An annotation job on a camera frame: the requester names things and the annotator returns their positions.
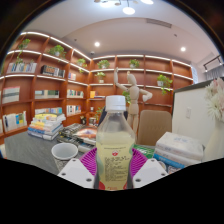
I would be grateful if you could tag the low pile of magazines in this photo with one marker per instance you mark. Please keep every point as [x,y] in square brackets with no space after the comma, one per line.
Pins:
[78,133]

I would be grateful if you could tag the small white wall socket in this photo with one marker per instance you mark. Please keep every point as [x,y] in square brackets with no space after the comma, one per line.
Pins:
[188,112]

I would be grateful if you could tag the branching ceiling lamp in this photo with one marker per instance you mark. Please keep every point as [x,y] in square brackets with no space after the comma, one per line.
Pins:
[128,10]

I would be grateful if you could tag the dark office chair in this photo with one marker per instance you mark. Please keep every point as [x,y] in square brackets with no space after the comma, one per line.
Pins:
[102,116]

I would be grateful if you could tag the tall stack of colourful books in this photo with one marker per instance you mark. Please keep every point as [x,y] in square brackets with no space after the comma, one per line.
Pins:
[46,126]

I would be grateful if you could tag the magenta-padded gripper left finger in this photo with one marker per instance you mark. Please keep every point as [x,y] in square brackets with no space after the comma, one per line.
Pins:
[75,171]

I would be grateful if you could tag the green and white tissue box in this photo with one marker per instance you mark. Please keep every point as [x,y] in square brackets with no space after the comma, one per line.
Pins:
[145,150]

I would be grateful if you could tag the white mug grey triangle pattern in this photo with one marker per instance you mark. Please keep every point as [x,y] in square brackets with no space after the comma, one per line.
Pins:
[64,153]

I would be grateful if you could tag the pink and white flower bouquet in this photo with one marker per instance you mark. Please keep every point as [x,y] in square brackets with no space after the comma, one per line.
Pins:
[215,100]

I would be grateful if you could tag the yellow drink bottle white cap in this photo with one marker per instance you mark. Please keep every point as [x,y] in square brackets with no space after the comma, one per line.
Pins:
[115,143]

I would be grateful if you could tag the wooden artist mannequin figure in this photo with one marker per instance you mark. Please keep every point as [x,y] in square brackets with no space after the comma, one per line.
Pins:
[133,96]

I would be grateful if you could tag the wooden shelf unit with books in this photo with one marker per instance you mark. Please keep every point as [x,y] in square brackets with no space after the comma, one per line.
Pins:
[33,80]

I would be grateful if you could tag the black ceiling track rail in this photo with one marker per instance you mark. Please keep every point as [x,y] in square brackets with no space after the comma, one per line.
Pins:
[213,61]

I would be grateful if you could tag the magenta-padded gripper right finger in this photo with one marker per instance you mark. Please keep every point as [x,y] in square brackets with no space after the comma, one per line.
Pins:
[151,170]

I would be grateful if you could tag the ceiling air vent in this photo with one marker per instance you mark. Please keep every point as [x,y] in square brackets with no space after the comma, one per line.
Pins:
[159,23]

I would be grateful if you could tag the recessed ceiling spotlight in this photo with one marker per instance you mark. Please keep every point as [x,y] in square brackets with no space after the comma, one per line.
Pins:
[97,44]
[183,49]

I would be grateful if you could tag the tan upholstered chair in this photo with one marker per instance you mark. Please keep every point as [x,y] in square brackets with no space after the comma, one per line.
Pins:
[155,128]

